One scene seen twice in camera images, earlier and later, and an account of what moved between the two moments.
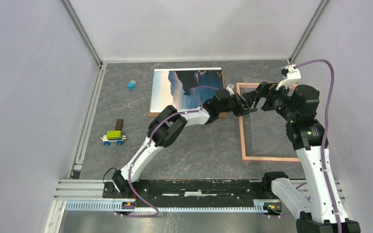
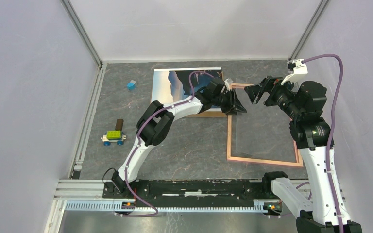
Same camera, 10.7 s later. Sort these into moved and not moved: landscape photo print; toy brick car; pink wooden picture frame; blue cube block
Moved: pink wooden picture frame
Not moved: toy brick car; blue cube block; landscape photo print
